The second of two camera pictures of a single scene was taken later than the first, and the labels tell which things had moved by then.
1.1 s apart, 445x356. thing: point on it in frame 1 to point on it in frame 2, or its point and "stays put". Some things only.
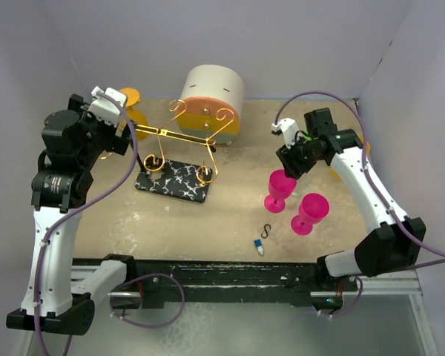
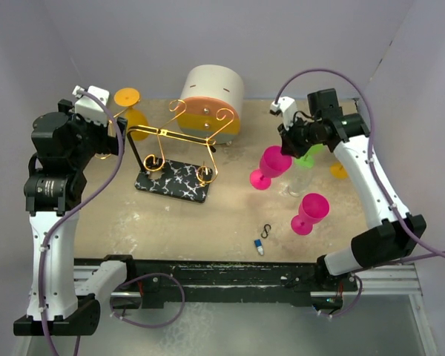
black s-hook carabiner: (265, 233) stays put
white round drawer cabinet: (211, 104) stays put
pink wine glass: (280, 187) to (273, 164)
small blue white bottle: (259, 245) stays put
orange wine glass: (136, 117) stays put
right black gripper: (293, 167) to (289, 144)
